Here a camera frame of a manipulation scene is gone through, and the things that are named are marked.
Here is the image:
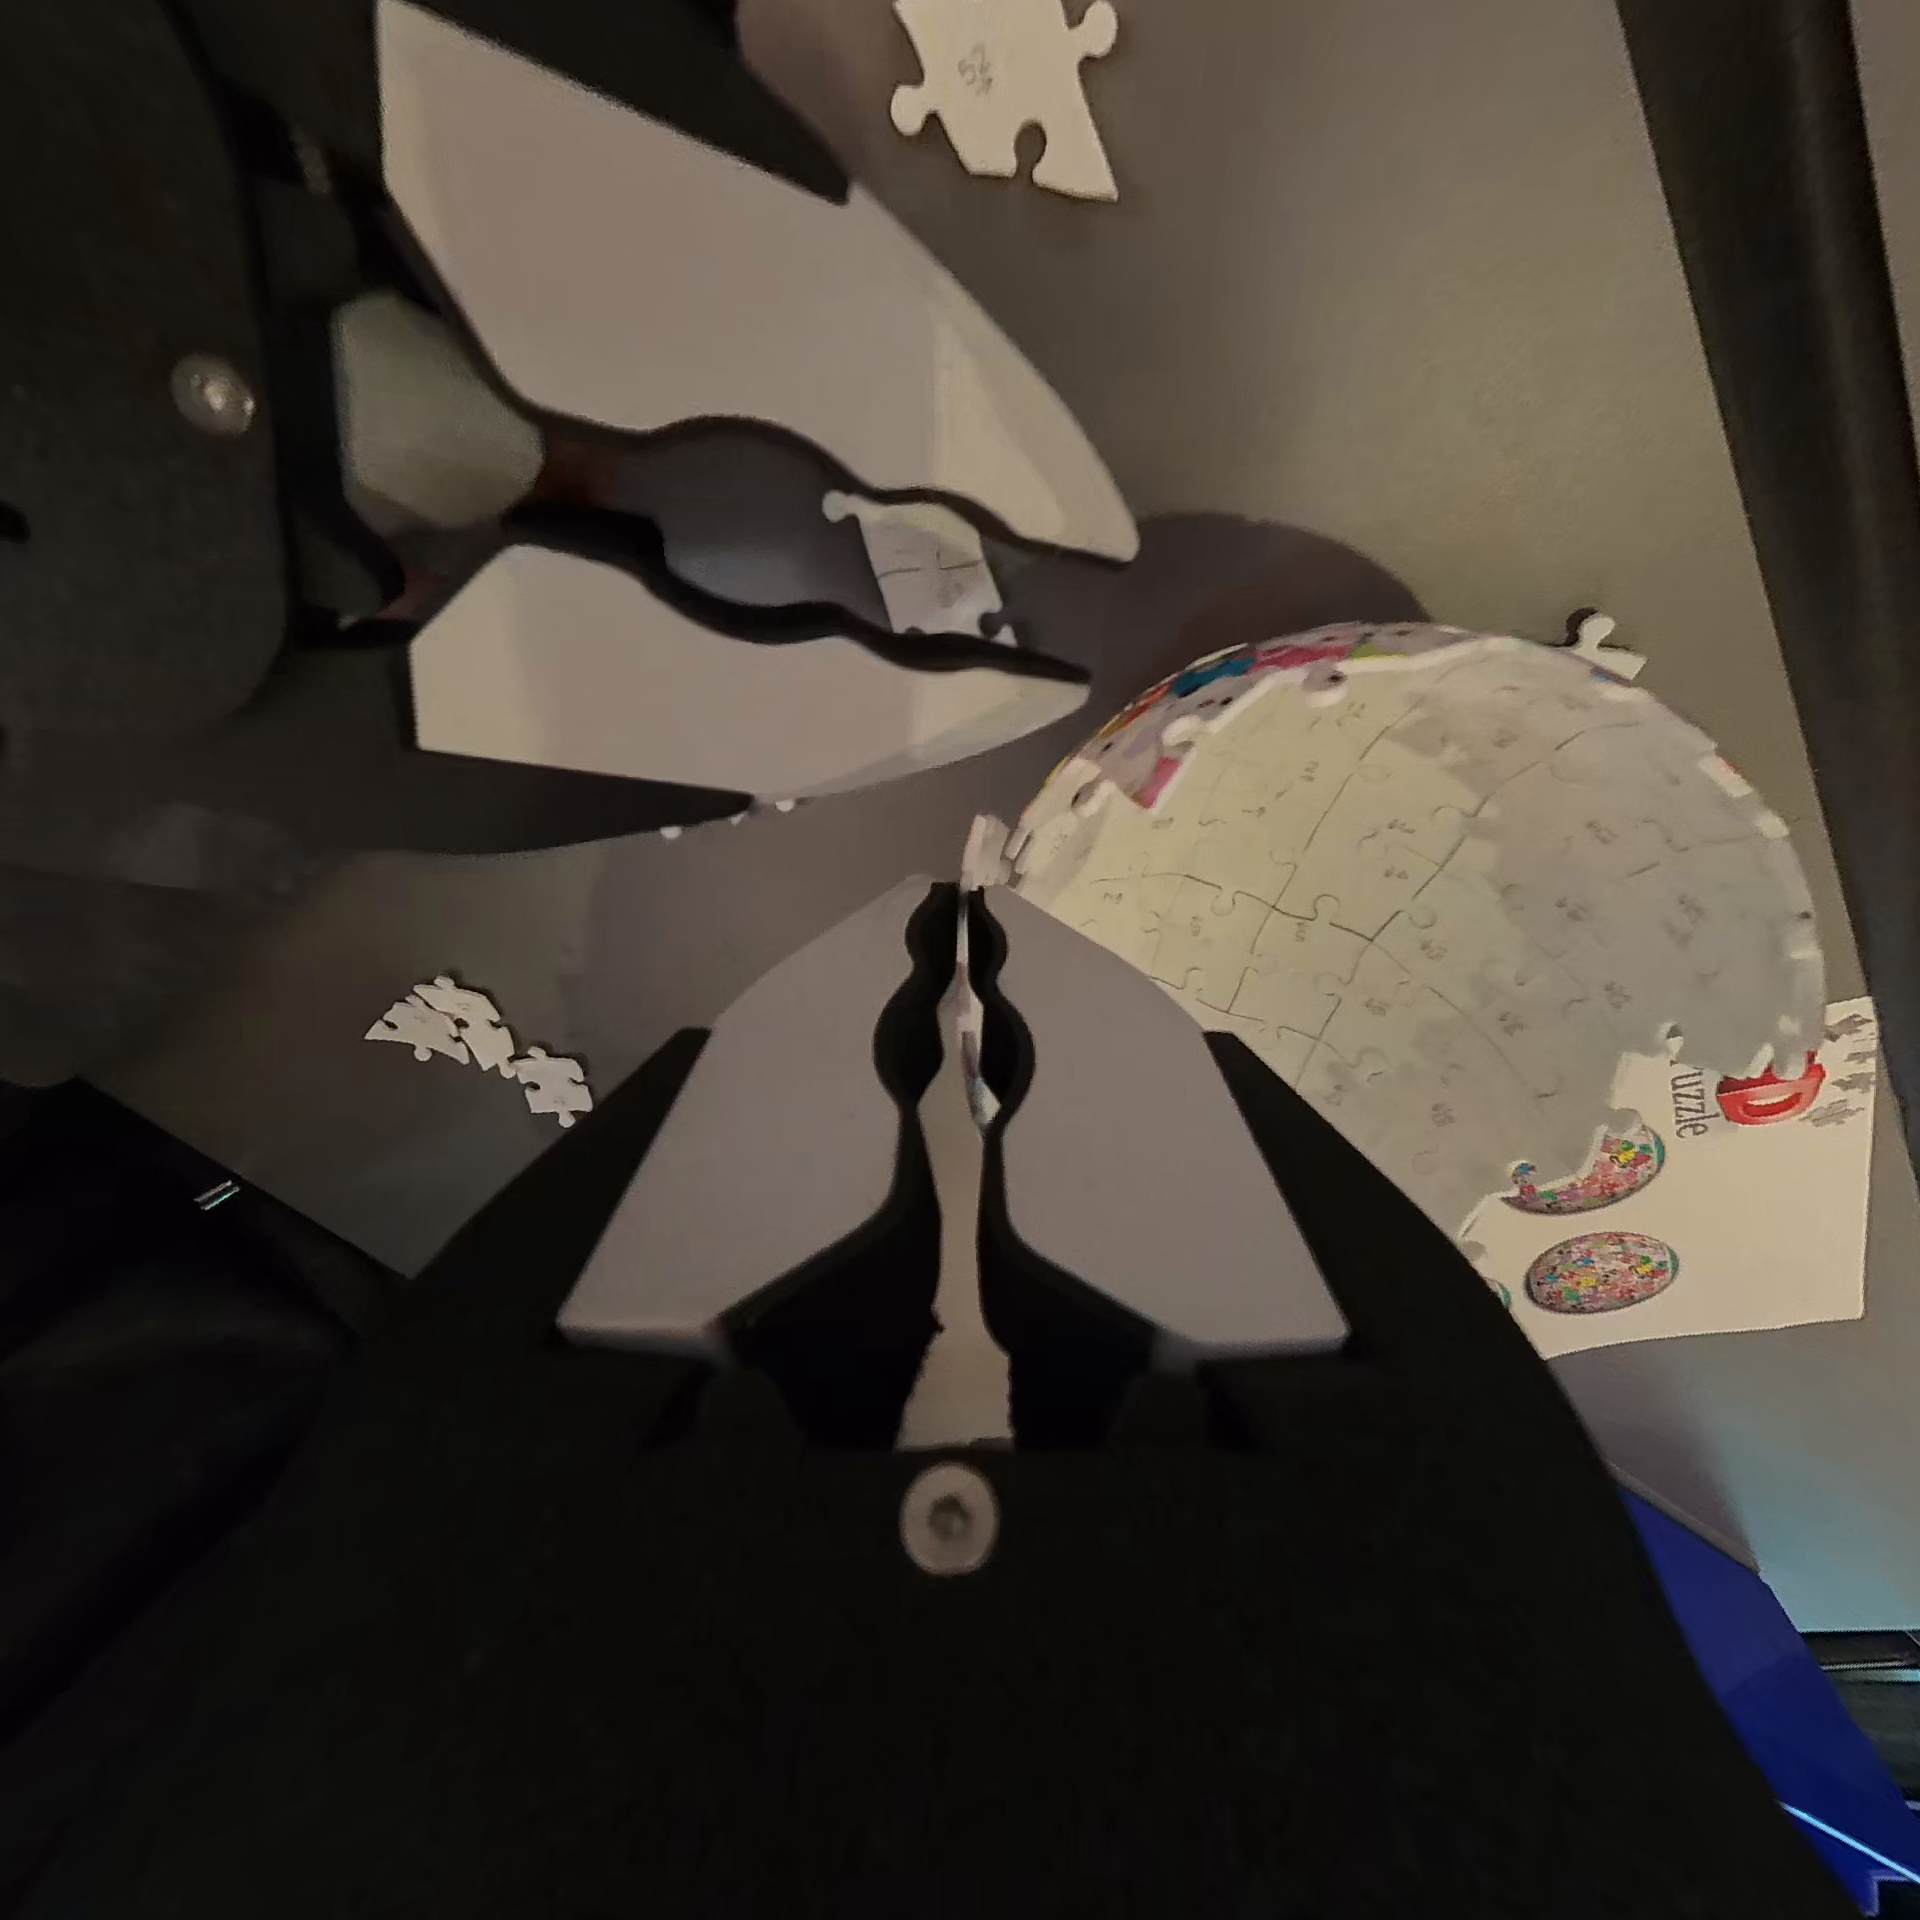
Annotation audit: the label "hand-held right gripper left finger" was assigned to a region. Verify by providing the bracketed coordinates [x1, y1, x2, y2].
[555, 881, 964, 1449]

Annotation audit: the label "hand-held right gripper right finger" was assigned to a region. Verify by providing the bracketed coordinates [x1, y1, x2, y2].
[965, 888, 1352, 1452]

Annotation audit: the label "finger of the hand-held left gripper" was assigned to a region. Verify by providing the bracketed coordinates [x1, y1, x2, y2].
[407, 537, 1095, 795]
[331, 0, 1143, 569]

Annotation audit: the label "partly built puzzle ball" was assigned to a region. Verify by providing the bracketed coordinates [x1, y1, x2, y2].
[961, 620, 1827, 1202]

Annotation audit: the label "blue plastic bin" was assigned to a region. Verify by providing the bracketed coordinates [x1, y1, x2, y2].
[1620, 1486, 1920, 1920]

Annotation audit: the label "puzzle instruction leaflet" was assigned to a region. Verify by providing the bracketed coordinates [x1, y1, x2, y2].
[1464, 997, 1880, 1358]

